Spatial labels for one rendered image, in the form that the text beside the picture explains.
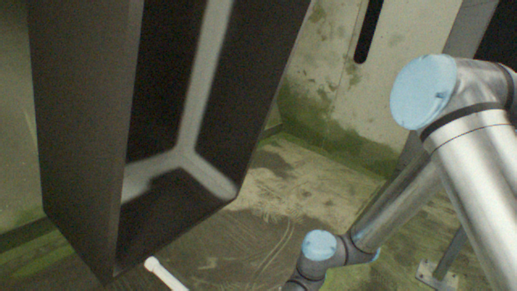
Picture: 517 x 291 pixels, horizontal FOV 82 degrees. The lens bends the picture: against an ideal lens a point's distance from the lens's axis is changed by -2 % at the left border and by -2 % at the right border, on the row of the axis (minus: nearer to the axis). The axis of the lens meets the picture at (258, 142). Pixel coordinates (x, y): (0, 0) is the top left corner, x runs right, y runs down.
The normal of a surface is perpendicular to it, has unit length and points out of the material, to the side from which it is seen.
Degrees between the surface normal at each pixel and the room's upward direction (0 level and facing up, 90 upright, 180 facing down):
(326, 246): 5
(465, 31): 90
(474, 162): 67
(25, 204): 57
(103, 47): 90
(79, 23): 90
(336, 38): 90
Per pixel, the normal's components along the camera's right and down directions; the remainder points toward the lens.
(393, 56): -0.61, 0.26
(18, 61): 0.74, -0.17
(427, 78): -0.96, -0.12
